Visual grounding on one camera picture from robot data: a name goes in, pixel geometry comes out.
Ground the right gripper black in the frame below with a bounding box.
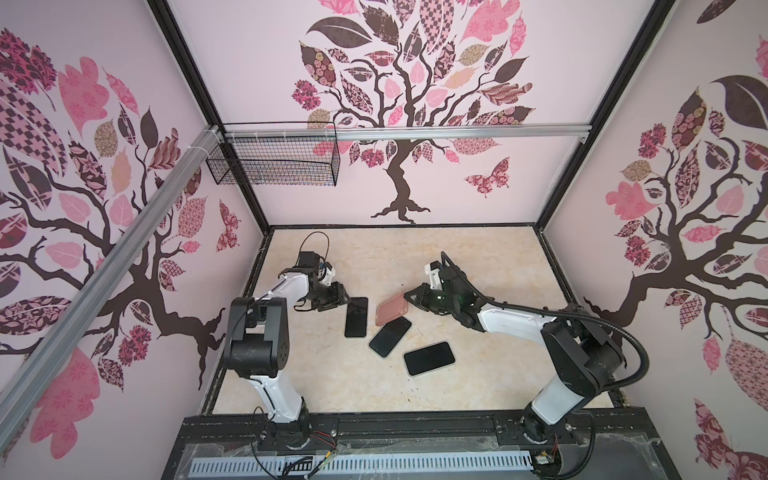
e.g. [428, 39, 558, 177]
[402, 284, 459, 315]

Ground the black smartphone from pink case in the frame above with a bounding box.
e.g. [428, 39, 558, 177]
[344, 297, 369, 338]

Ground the pink silicone phone case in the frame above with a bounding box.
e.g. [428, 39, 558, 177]
[375, 293, 409, 327]

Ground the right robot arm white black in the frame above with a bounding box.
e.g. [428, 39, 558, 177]
[403, 283, 625, 444]

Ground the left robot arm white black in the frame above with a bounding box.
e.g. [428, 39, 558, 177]
[222, 251, 350, 437]

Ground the middle black smartphone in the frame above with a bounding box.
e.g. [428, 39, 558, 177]
[369, 316, 412, 358]

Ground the right black smartphone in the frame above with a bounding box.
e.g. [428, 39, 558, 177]
[404, 341, 456, 377]

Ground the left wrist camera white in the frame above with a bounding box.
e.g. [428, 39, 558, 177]
[317, 263, 335, 287]

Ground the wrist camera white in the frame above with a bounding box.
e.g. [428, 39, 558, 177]
[424, 261, 443, 291]
[317, 263, 335, 287]

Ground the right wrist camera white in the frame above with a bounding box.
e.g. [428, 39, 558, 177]
[424, 261, 443, 291]

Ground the left camera thin black cable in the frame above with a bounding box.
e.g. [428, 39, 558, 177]
[298, 230, 331, 271]

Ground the black wire basket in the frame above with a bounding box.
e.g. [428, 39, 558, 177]
[206, 120, 341, 187]

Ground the aluminium rail back wall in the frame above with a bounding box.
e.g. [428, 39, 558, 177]
[225, 123, 592, 141]

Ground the aluminium rail wall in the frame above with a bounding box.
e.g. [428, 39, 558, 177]
[225, 123, 592, 141]
[1, 125, 221, 448]

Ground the white slotted cable duct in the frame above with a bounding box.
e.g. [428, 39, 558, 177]
[186, 451, 533, 479]

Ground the aluminium rail left wall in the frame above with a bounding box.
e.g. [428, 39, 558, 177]
[1, 125, 221, 448]

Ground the black corrugated cable conduit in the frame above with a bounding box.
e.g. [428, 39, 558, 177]
[440, 251, 651, 480]

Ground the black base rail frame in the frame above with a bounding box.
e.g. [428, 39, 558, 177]
[163, 407, 678, 479]

